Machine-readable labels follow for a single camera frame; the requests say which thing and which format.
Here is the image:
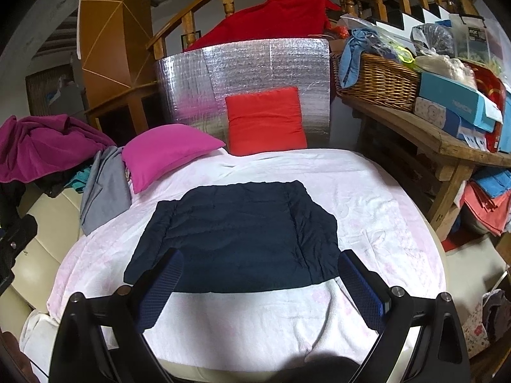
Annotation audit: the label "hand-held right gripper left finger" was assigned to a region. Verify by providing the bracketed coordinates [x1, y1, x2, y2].
[48, 247, 185, 383]

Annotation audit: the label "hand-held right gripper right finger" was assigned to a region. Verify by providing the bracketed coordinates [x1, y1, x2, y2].
[338, 249, 472, 383]

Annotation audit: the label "navy puffer jacket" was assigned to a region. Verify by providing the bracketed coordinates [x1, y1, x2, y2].
[123, 181, 339, 294]

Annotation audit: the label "cream leather sofa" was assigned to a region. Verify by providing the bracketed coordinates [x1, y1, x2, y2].
[0, 185, 86, 320]

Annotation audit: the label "black garment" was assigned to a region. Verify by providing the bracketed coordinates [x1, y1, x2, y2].
[0, 171, 76, 224]

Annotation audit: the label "teal cloth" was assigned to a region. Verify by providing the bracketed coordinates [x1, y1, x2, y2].
[64, 168, 90, 194]

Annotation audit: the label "magenta garment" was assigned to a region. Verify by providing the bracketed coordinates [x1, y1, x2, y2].
[0, 114, 117, 184]

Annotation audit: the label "white pink embossed blanket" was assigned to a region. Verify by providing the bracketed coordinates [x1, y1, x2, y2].
[46, 147, 448, 364]

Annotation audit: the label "grey garment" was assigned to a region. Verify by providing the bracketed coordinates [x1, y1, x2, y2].
[79, 146, 133, 237]

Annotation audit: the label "red floor mat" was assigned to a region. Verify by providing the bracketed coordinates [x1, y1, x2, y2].
[443, 227, 485, 253]

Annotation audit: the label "floral paper bag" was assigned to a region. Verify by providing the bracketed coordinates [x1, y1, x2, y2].
[461, 279, 509, 360]

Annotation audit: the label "magenta pillow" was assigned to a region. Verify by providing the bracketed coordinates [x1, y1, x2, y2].
[122, 124, 227, 195]

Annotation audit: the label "coral folded cloths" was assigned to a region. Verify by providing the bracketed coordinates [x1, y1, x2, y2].
[463, 181, 511, 237]

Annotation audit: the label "brown woven cabinet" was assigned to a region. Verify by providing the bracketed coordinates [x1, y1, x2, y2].
[26, 70, 84, 118]

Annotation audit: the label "wooden table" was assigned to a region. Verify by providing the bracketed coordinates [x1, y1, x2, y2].
[339, 88, 511, 234]

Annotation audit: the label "blue folded cloths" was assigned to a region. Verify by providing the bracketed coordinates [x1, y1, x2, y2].
[471, 167, 511, 199]

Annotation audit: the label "white patterned box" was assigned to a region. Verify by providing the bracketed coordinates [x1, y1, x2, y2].
[413, 96, 468, 136]

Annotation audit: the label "red cushion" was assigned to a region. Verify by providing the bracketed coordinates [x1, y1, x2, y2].
[225, 86, 308, 157]

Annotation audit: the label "blue shoe box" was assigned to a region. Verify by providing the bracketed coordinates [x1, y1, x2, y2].
[417, 72, 504, 132]

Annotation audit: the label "wicker basket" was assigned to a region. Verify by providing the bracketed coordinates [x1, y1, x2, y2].
[334, 52, 423, 113]

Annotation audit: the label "blue plastic bin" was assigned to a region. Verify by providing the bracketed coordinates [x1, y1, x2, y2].
[499, 88, 511, 152]

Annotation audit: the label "orange wooden pillar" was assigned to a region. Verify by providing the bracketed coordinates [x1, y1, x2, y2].
[76, 0, 158, 136]

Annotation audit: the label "blue cloth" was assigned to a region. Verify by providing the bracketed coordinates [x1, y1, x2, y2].
[339, 29, 396, 88]

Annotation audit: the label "yellow green plastic bag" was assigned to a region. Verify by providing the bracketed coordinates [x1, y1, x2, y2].
[383, 42, 420, 66]

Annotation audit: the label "plastic bag with beige contents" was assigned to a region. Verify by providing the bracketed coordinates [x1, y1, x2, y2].
[415, 54, 477, 88]

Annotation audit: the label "red patterned bag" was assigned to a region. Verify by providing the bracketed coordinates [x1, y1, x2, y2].
[465, 62, 507, 152]

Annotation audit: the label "silver foil insulation sheet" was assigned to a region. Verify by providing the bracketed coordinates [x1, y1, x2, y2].
[155, 37, 332, 156]

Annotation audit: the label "plastic bag with dark contents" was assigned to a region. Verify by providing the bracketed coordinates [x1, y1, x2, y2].
[411, 23, 456, 57]

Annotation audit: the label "clear plastic storage box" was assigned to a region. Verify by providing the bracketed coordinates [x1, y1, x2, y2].
[449, 13, 511, 64]

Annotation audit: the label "red cloth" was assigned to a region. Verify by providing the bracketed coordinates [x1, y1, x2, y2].
[184, 0, 340, 52]

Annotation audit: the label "wooden stair railing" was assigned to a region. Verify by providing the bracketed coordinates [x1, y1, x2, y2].
[146, 0, 480, 62]

